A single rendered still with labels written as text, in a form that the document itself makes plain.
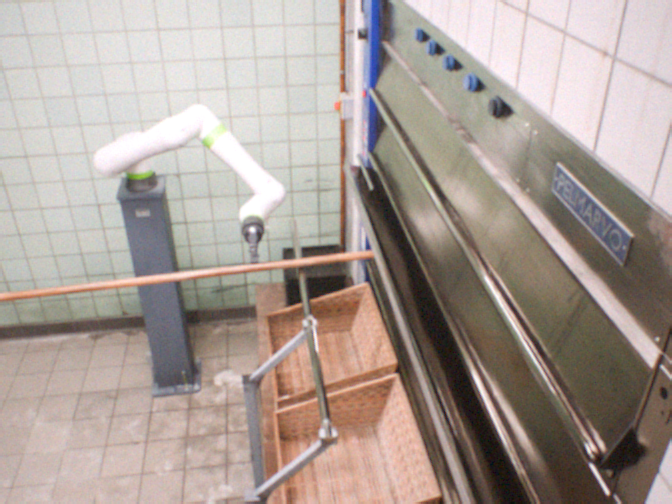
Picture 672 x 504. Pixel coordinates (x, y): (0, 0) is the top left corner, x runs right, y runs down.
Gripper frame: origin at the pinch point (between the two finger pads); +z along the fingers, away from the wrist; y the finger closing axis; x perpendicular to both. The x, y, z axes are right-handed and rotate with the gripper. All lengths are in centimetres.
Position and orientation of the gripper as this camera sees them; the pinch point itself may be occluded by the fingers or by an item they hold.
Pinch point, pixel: (254, 258)
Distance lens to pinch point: 239.9
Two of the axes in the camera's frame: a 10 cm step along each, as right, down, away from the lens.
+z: 1.4, 5.2, -8.4
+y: 0.0, 8.5, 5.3
